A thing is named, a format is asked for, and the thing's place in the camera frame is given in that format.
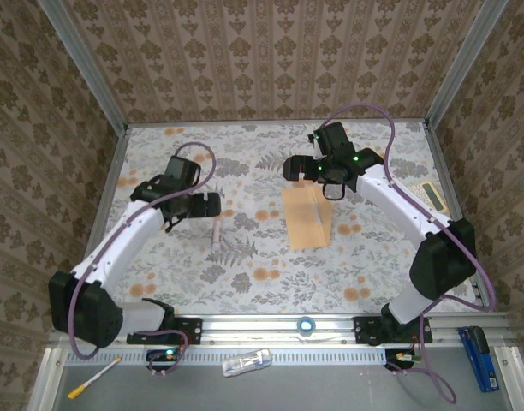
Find tan paper envelope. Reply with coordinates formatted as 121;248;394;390
280;187;334;252

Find yellow calculator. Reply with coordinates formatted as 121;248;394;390
409;179;452;216

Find floral table cover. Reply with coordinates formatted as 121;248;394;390
82;122;481;316

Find black board green light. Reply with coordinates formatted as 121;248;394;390
146;347;182;373

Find small round blue-ringed disc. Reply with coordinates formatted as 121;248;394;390
296;315;317;336

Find clear plastic bag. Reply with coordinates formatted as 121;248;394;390
221;348;272;378

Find black board coloured connectors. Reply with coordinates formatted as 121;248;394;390
384;348;421;372

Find white pen yellow cap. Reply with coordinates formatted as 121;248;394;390
67;355;122;400

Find grey metal shelf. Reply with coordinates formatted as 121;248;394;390
51;363;514;411

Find aluminium shelf side beam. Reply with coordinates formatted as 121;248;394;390
27;347;67;411
492;345;524;411

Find blue black hand tool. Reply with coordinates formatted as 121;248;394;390
457;325;501;394

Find aluminium table side rail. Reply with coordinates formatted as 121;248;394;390
84;126;133;269
422;122;494;313

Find thin aluminium wall-side rail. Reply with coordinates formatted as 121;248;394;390
125;118;430;128

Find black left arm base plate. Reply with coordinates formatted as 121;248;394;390
125;315;204;346

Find long aluminium base rail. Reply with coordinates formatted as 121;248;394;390
47;311;514;348

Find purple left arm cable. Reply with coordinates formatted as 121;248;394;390
67;141;217;380

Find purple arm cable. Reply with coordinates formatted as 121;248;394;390
67;141;217;380
324;102;498;406

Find grey slotted cable duct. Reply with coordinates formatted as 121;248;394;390
64;348;390;367

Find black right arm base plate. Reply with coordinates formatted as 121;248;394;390
352;315;433;346

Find aluminium frame post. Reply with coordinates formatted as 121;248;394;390
424;0;509;129
35;0;130;132

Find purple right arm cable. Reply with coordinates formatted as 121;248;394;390
324;102;498;406

